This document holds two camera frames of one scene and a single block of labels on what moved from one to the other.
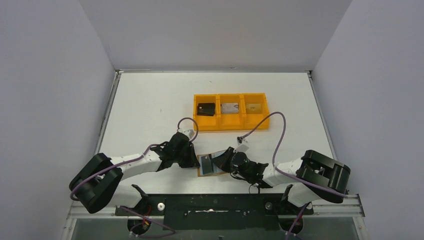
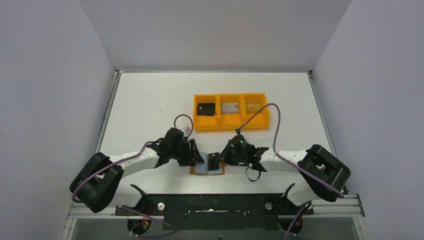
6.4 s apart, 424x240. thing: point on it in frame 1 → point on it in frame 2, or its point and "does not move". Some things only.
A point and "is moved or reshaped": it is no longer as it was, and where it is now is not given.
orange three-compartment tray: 229,111 does not move
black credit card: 206,109 does not move
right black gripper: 223,160 → 225,156
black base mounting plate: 218,211 does not move
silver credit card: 229,107 does not move
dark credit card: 206,166 is moved or reshaped
